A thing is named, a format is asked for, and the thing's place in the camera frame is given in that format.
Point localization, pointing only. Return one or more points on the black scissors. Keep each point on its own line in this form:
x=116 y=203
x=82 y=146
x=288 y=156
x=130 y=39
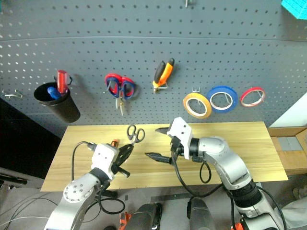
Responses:
x=136 y=139

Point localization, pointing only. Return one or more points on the grey metal pegboard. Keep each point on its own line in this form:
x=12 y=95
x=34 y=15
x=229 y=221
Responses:
x=153 y=36

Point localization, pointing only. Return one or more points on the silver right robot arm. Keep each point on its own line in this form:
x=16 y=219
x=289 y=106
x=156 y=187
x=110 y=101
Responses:
x=225 y=158

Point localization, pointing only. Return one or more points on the blue tape roll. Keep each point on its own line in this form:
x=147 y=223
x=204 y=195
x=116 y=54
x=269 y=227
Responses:
x=221 y=89

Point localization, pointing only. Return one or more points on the red and blue scissors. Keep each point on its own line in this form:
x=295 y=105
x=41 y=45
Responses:
x=124 y=89

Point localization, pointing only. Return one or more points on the yellow tape roll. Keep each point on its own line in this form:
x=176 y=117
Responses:
x=209 y=109

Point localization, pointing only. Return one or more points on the cardboard box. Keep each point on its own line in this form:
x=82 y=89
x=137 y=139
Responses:
x=290 y=158

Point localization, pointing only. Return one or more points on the orange and black pliers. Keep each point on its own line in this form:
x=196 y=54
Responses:
x=163 y=74

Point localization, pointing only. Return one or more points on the bare metal pegboard hook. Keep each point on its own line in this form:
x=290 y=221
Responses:
x=12 y=94

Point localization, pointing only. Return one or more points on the teal box corner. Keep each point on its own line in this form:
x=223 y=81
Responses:
x=296 y=8

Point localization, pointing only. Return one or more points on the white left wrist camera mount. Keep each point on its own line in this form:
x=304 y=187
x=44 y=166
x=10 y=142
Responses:
x=103 y=155

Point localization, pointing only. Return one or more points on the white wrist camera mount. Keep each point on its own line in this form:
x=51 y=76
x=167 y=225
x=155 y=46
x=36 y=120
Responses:
x=181 y=131
x=103 y=155

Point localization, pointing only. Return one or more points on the orange and black tool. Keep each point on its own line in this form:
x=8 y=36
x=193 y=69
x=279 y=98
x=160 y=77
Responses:
x=114 y=143

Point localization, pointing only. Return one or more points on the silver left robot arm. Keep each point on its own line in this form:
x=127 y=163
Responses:
x=76 y=191

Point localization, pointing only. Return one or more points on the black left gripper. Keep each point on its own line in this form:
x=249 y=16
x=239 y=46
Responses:
x=120 y=169

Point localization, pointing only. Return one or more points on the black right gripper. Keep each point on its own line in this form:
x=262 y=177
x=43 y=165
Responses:
x=176 y=146

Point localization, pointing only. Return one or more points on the black plastic cup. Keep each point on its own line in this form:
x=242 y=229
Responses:
x=60 y=107

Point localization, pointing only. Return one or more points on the metal tape hook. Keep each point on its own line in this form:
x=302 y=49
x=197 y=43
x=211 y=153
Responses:
x=196 y=89

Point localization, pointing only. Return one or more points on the red tape roll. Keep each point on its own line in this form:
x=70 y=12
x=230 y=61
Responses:
x=244 y=95

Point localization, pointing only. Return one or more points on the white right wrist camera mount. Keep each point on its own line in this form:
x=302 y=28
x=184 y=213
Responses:
x=181 y=131

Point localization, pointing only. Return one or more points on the dark rounded shape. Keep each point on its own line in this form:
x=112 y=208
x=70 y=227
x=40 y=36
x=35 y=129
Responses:
x=148 y=216
x=200 y=214

